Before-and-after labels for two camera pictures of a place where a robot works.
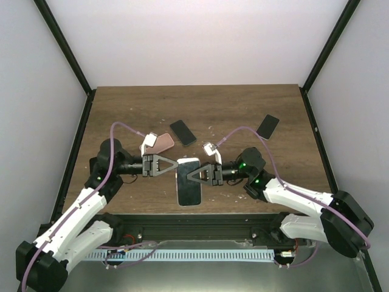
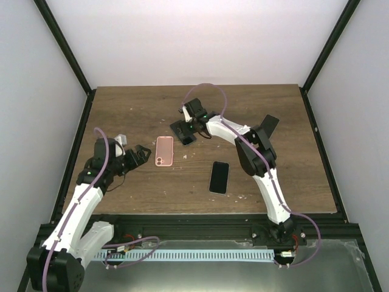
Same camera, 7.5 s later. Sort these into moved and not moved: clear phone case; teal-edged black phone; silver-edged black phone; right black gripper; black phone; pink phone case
Moved: black phone; clear phone case; pink phone case; right black gripper
Not moved: silver-edged black phone; teal-edged black phone
